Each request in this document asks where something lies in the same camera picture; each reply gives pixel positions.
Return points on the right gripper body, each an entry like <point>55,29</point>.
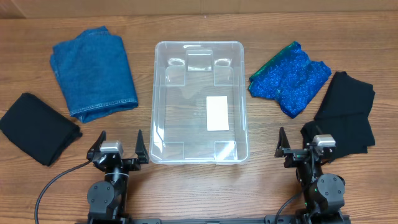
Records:
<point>296,155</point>

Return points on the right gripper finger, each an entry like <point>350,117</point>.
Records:
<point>283,145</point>
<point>319,131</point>

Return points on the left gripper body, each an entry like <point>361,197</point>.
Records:
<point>116,162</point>

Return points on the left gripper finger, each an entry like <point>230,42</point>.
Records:
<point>140,150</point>
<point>96,146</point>

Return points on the black cloth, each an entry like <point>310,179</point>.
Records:
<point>353,134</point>
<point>38,130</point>
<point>346,96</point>

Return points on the blue glitter fabric garment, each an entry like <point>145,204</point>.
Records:
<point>290,78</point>

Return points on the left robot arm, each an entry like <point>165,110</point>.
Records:
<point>107,198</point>

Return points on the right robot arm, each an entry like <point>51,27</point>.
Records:
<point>323,193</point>

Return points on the clear plastic storage container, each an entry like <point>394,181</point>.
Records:
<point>185,73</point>

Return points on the white label in container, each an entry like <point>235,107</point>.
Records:
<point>217,113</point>

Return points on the folded blue denim jeans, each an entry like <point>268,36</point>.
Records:
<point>94,75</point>

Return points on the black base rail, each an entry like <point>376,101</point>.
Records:
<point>269,219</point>

